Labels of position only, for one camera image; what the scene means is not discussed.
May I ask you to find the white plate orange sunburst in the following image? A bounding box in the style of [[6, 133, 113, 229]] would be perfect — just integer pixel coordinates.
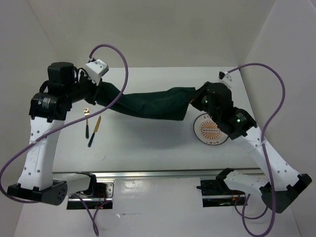
[[193, 113, 229, 146]]

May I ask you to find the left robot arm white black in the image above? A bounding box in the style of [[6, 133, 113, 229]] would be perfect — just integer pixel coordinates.
[[6, 61, 108, 205]]

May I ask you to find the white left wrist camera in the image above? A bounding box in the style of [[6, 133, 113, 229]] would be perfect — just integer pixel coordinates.
[[84, 59, 109, 84]]

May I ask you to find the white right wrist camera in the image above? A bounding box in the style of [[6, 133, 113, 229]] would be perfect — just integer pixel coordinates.
[[218, 71, 233, 89]]

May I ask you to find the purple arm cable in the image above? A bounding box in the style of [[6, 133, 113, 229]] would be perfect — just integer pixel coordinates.
[[226, 63, 286, 237], [0, 43, 130, 237]]

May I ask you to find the dark green cloth placemat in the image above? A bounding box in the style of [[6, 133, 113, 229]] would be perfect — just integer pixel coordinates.
[[110, 87, 196, 121]]

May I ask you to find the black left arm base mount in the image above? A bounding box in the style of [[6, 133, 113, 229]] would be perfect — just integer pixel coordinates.
[[66, 179, 115, 210]]

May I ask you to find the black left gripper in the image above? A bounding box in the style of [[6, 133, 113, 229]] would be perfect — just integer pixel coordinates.
[[66, 70, 104, 105]]

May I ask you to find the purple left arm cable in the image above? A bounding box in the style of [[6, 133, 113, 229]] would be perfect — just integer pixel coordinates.
[[0, 43, 130, 237]]

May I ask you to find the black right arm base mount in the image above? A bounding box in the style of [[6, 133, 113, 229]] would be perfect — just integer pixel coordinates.
[[196, 179, 246, 208]]

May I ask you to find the aluminium front table rail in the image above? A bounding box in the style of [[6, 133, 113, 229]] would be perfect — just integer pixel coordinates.
[[53, 168, 263, 180]]

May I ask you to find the gold knife green handle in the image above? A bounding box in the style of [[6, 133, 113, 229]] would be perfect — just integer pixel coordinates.
[[87, 116, 102, 148]]

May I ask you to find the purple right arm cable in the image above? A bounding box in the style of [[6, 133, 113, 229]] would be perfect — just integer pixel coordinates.
[[226, 63, 286, 237]]

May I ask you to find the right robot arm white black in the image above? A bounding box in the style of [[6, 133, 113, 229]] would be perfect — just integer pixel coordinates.
[[190, 82, 312, 213]]

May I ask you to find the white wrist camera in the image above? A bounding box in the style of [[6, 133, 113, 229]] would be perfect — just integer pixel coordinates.
[[84, 59, 109, 84], [218, 71, 233, 89]]

